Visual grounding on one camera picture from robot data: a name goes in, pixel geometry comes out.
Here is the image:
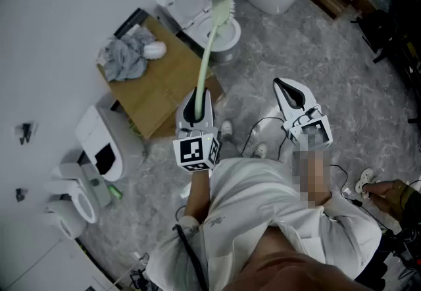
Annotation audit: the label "green bottle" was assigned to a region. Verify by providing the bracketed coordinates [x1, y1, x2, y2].
[108, 184, 124, 200]

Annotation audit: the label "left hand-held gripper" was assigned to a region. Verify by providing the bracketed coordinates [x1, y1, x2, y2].
[173, 87, 220, 172]

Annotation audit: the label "thin black cable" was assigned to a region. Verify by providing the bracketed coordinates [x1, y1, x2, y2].
[241, 116, 287, 158]

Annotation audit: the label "person's grey trousers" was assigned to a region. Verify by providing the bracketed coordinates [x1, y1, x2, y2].
[216, 137, 243, 163]

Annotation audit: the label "white toilet with black panel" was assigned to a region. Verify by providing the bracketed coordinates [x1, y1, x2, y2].
[75, 104, 147, 182]

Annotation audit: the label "person's white shirt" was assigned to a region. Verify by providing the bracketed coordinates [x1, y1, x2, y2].
[145, 157, 383, 291]

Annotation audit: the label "white toilet with grey seat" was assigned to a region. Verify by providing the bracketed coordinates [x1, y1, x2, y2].
[41, 162, 113, 240]

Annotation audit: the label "person's right forearm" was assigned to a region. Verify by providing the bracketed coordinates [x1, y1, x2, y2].
[291, 149, 332, 209]

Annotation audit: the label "white helmet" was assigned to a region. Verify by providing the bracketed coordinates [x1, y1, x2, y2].
[143, 40, 168, 61]

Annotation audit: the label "black shelf rack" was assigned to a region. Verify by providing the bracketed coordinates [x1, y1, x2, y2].
[349, 9, 421, 126]

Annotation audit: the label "thick black cable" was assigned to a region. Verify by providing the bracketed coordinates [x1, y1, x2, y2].
[172, 223, 211, 291]

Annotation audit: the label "grey crumpled cloth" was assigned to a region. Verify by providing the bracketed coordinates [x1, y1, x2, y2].
[97, 30, 157, 84]

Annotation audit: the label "large cardboard box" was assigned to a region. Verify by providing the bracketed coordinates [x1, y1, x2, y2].
[96, 15, 225, 140]

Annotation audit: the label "black flat panel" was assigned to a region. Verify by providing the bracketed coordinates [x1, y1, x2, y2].
[113, 7, 149, 38]

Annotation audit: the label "person's left forearm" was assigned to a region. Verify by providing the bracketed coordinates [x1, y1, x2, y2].
[183, 168, 212, 219]

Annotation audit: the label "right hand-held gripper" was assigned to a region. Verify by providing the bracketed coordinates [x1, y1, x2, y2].
[273, 77, 332, 152]

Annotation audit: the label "person's face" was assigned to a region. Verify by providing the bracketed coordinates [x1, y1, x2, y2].
[222, 226, 357, 291]

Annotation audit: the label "light green toilet brush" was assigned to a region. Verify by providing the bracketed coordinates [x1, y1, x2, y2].
[194, 0, 236, 120]

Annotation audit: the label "white toilet with raised lid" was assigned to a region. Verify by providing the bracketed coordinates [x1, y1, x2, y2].
[155, 0, 243, 64]

